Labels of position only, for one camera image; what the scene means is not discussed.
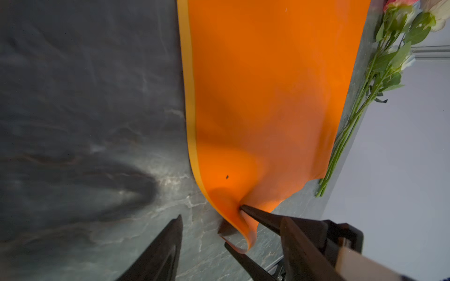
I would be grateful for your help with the dark pink fake rose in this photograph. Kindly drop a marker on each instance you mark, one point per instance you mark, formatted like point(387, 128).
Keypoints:
point(396, 20)

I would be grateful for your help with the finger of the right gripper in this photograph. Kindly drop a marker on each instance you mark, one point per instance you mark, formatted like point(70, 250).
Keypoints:
point(316, 231)
point(256, 272)

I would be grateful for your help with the white fake rose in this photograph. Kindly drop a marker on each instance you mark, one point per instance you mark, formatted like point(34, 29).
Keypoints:
point(385, 73)

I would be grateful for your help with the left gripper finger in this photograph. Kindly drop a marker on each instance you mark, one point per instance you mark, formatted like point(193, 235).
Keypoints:
point(159, 262)

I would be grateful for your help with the orange wrapping paper sheet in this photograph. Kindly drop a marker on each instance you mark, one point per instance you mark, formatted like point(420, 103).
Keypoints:
point(265, 86)

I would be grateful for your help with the cream fake rose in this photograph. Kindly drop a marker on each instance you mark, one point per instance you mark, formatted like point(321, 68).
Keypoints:
point(429, 17)

